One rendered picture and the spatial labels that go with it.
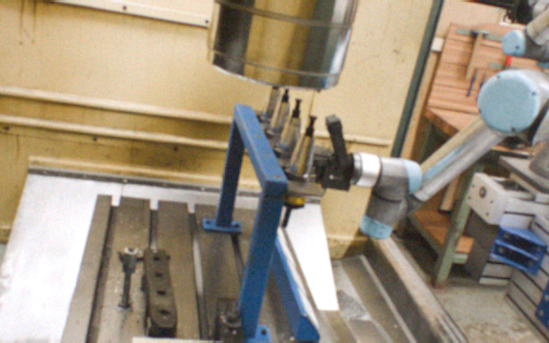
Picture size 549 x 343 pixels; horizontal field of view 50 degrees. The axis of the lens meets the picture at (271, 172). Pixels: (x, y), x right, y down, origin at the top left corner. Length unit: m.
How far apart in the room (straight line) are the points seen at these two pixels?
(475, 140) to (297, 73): 0.82
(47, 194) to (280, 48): 1.27
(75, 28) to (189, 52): 0.31
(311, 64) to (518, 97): 0.64
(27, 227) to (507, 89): 1.23
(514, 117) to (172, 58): 0.94
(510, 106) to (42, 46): 1.19
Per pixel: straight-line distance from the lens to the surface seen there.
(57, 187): 1.80
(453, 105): 3.77
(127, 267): 1.13
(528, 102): 1.19
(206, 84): 1.73
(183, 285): 1.27
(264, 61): 0.61
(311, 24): 0.61
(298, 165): 1.04
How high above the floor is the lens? 1.58
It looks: 20 degrees down
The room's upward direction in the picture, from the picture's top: 12 degrees clockwise
